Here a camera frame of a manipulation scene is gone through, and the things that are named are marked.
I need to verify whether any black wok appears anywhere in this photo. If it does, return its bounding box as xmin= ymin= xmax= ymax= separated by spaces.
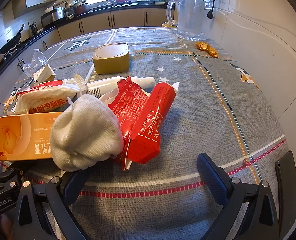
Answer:
xmin=0 ymin=24 xmax=26 ymax=54

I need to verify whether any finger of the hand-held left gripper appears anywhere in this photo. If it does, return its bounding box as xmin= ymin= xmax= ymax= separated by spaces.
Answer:
xmin=0 ymin=167 xmax=24 ymax=193

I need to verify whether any silver electric cooker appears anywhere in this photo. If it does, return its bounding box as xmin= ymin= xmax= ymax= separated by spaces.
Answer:
xmin=41 ymin=6 xmax=65 ymax=27

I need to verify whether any white cloth bundle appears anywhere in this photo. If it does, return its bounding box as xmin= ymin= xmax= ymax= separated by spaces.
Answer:
xmin=50 ymin=94 xmax=125 ymax=172

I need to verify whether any orange carton box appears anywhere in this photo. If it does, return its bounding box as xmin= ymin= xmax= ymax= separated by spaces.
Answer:
xmin=0 ymin=112 xmax=65 ymax=161

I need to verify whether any white packet with red label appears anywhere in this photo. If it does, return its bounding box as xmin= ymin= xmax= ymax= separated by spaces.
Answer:
xmin=14 ymin=76 xmax=88 ymax=115

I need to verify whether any clear plastic wrapper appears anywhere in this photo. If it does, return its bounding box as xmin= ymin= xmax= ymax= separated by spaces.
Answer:
xmin=23 ymin=49 xmax=48 ymax=77

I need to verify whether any brown cooking pot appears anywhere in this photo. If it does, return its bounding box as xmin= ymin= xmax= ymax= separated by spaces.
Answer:
xmin=73 ymin=0 xmax=90 ymax=15

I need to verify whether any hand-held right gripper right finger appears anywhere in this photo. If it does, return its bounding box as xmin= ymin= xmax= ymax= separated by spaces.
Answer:
xmin=196 ymin=152 xmax=281 ymax=240

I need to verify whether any torn red carton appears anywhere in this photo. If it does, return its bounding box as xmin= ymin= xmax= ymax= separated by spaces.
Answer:
xmin=99 ymin=76 xmax=180 ymax=172

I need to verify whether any gold tin box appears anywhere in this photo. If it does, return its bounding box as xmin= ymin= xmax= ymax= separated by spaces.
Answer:
xmin=92 ymin=43 xmax=130 ymax=75

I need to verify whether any white spray bottle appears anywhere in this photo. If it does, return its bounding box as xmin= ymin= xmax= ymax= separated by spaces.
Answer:
xmin=85 ymin=76 xmax=155 ymax=98

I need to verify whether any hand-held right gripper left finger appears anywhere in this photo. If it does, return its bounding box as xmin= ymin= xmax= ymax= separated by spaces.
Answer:
xmin=13 ymin=168 xmax=91 ymax=240

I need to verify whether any small white carton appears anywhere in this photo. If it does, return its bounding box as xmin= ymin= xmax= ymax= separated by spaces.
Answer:
xmin=33 ymin=64 xmax=56 ymax=87

